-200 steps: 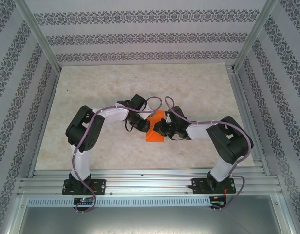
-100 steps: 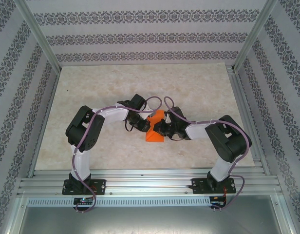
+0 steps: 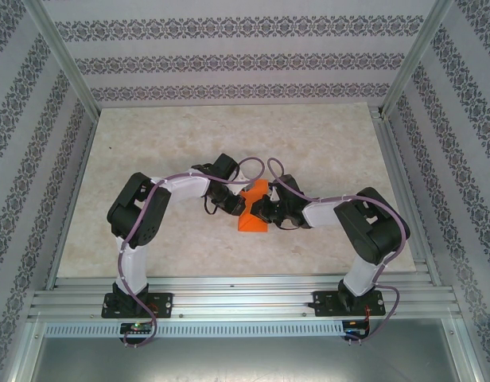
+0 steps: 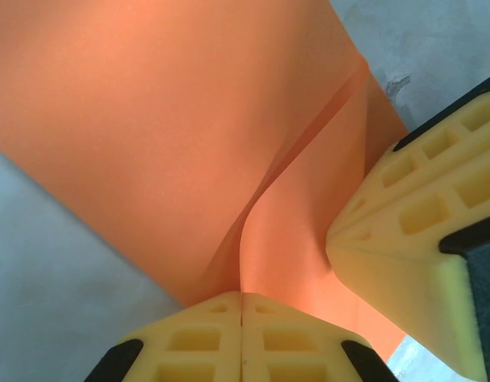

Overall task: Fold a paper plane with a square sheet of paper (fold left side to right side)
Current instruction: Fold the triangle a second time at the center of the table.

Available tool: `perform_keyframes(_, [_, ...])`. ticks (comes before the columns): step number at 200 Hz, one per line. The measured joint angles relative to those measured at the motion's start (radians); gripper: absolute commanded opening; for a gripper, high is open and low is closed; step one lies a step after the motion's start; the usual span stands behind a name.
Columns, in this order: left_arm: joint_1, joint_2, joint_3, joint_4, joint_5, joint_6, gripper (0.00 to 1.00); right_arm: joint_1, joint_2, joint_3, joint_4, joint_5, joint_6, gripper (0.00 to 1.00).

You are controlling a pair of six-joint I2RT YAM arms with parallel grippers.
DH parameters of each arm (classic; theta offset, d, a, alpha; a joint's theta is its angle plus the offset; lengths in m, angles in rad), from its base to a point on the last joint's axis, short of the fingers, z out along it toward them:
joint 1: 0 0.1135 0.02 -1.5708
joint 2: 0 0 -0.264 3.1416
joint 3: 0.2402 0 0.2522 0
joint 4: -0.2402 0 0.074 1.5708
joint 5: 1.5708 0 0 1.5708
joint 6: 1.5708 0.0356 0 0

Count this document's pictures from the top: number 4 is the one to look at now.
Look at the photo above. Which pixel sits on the orange paper sheet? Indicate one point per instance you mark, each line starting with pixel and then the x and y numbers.
pixel 149 139

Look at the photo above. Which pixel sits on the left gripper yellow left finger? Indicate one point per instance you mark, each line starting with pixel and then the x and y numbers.
pixel 197 342

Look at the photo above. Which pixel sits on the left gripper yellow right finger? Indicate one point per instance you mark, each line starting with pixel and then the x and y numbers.
pixel 292 346

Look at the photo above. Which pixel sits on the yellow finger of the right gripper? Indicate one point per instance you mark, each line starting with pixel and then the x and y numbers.
pixel 408 286
pixel 440 151

